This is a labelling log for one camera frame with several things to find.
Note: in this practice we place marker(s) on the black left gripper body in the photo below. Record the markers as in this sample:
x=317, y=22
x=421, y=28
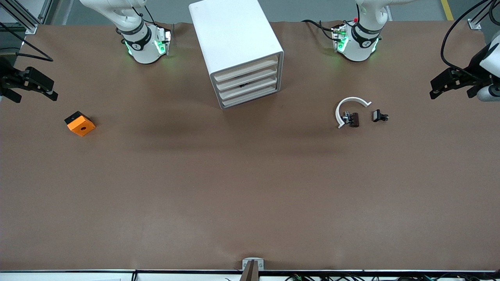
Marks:
x=471, y=70

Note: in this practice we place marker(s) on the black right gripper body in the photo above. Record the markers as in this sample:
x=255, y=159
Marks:
x=8, y=76

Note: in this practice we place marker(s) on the green push button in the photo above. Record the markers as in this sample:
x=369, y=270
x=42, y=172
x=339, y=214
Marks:
x=243, y=84

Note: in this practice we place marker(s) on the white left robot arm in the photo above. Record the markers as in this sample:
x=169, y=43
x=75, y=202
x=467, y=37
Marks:
x=361, y=48

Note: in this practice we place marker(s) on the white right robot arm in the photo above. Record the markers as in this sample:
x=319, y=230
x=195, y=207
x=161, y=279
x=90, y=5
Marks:
x=142, y=47

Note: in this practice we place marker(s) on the orange box with hole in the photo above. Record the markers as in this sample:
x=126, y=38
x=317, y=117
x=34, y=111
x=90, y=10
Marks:
x=80, y=125

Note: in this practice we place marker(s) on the small black clip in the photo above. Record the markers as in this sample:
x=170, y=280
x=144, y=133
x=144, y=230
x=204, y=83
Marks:
x=379, y=116

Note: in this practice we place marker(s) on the small brown component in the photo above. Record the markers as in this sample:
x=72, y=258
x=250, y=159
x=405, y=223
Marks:
x=353, y=119

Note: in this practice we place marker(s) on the white curved plastic arc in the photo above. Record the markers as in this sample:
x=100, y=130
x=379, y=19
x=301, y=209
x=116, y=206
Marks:
x=347, y=101

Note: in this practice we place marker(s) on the brown table mat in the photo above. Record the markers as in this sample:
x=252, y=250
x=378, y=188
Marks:
x=250, y=195

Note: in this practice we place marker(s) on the aluminium frame post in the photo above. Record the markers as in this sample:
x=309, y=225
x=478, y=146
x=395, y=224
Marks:
x=27, y=17
x=478, y=19

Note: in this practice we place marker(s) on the white table edge rail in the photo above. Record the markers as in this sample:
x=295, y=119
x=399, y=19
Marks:
x=78, y=276

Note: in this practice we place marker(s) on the grey metal bracket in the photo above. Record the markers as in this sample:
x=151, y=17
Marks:
x=252, y=267

